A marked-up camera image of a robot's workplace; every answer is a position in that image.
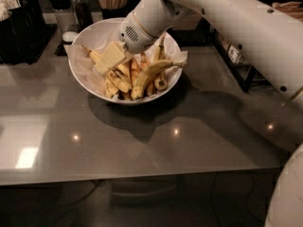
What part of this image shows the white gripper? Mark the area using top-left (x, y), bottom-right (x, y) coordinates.
top-left (94, 11), bottom-right (158, 75)

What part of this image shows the greenish banana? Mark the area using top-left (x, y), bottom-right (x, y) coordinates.
top-left (116, 62), bottom-right (130, 77)

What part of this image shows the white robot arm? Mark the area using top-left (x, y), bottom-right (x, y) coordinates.
top-left (115, 0), bottom-right (303, 109)

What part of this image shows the spotted banana on left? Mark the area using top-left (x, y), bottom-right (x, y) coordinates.
top-left (82, 45), bottom-right (132, 94)

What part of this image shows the white bowl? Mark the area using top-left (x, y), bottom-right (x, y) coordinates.
top-left (67, 17), bottom-right (184, 106)

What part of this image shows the orange ripe banana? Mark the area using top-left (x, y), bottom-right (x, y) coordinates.
top-left (130, 59), bottom-right (141, 86)

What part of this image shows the small banana at bottom left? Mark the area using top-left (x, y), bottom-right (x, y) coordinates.
top-left (105, 77), bottom-right (119, 98)

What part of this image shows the yellow banana lying across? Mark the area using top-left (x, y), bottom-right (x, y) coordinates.
top-left (131, 60), bottom-right (184, 99)

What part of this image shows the banana with sticker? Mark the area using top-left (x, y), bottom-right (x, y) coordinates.
top-left (152, 31), bottom-right (169, 92)

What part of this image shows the white paper liner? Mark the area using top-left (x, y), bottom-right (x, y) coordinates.
top-left (64, 16), bottom-right (188, 103)

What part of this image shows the small white lid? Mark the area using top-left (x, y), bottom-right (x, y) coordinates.
top-left (62, 31), bottom-right (78, 43)

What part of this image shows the cup of wooden stirrers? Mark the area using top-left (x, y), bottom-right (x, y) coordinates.
top-left (94, 0), bottom-right (130, 20)

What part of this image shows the dark glass shaker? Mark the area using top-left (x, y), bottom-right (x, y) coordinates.
top-left (71, 0), bottom-right (93, 30)

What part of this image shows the glass shaker with black lid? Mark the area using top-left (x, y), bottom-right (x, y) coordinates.
top-left (49, 0), bottom-right (77, 34)

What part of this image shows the black container on left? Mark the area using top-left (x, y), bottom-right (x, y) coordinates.
top-left (0, 0), bottom-right (45, 64)

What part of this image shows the black wire rack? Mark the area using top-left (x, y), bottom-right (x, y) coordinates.
top-left (211, 30), bottom-right (270, 92)

